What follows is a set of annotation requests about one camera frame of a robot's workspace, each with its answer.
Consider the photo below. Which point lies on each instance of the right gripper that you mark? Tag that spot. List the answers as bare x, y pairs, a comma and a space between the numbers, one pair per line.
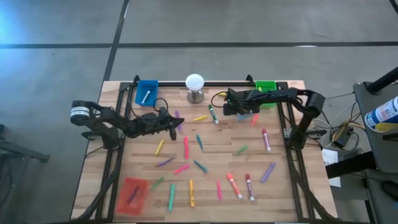
248, 98

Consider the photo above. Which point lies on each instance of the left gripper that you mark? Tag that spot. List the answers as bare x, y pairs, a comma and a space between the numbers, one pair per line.
149, 124

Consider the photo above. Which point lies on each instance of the fat blue highlighter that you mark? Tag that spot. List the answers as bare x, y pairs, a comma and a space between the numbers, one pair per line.
244, 117

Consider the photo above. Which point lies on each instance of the orange-red highlighter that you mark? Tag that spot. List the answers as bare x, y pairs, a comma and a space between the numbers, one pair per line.
254, 119

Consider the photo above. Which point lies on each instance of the coral pink highlighter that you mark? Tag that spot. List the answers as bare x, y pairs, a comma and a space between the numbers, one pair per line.
186, 147

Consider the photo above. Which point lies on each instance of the slim blue highlighter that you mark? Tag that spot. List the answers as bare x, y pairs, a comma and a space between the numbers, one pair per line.
199, 142
201, 166

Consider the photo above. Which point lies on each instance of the magenta Expo marker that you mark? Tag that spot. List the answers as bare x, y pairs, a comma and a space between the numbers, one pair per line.
266, 140

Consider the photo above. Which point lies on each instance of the slim green highlighter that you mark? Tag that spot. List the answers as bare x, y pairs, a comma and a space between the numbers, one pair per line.
157, 183
241, 150

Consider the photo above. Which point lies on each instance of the slim pink highlighter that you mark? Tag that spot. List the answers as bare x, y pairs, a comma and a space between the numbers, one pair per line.
181, 169

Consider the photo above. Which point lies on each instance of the fat lavender highlighter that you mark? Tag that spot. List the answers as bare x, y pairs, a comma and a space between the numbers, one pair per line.
268, 172

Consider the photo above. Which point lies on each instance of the fat yellow Sharpie highlighter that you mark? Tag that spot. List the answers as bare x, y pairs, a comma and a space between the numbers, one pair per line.
191, 193

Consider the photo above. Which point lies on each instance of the fat teal highlighter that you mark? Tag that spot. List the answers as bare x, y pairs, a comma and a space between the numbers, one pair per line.
171, 197

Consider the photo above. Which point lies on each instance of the orange Expo marker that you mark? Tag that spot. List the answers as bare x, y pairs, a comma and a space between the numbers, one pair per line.
234, 186

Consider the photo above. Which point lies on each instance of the dark red Expo marker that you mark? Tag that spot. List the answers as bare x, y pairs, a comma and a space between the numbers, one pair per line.
249, 186

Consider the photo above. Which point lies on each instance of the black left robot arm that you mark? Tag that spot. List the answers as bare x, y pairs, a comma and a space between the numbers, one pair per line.
102, 119

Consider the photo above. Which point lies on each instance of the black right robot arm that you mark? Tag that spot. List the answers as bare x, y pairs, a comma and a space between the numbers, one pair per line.
314, 102

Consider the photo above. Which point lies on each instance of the green plastic basket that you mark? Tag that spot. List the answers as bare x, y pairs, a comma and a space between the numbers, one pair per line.
265, 85

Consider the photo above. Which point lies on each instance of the blue plastic basket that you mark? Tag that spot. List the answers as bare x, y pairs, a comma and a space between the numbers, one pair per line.
152, 93

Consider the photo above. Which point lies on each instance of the white mushroom lamp metal base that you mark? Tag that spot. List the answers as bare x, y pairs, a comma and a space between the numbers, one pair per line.
195, 82

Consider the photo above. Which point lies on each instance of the fat pink highlighter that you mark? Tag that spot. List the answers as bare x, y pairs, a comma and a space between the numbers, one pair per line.
219, 189

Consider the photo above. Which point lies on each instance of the orange plastic basket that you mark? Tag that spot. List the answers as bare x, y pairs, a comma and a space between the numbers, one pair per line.
124, 202

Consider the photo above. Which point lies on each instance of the white paper sheet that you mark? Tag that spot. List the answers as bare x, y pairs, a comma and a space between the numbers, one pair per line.
330, 157

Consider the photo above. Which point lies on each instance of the black power adapter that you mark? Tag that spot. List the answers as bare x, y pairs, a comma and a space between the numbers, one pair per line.
342, 138

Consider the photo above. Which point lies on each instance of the black bar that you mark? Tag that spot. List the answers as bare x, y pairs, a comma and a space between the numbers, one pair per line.
351, 165

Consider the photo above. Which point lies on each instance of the blue white spray can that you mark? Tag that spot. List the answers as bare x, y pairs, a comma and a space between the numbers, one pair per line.
384, 113

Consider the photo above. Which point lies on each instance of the black pole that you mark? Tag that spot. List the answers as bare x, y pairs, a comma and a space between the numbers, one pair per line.
384, 81

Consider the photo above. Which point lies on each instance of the grey metal stand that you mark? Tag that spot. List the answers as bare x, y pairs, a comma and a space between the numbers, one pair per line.
31, 154

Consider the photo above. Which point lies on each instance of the grey metal cart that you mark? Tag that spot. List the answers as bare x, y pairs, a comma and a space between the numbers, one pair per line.
387, 158

